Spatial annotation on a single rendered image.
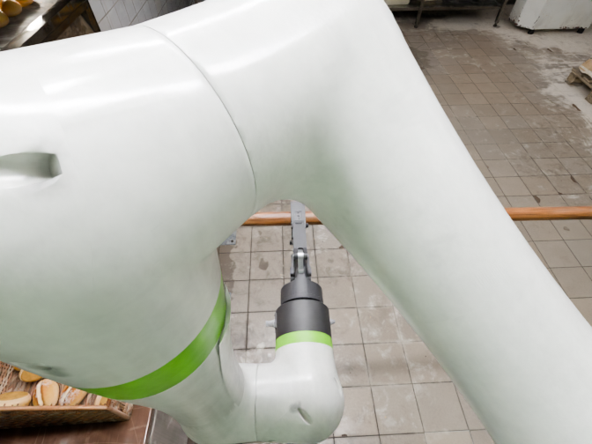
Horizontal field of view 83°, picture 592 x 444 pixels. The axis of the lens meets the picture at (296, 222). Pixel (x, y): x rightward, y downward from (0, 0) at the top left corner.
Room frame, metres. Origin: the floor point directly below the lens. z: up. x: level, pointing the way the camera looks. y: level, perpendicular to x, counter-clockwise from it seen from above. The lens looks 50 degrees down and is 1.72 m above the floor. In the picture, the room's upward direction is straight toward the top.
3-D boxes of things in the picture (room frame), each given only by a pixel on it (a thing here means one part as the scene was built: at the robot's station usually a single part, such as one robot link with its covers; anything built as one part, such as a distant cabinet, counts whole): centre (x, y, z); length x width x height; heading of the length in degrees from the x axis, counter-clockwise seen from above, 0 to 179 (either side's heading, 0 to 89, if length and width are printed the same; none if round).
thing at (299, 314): (0.23, -0.01, 1.18); 0.12 x 0.06 x 0.09; 92
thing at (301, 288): (0.30, -0.01, 1.18); 0.09 x 0.07 x 0.08; 2
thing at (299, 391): (0.13, -0.01, 1.18); 0.14 x 0.13 x 0.11; 2
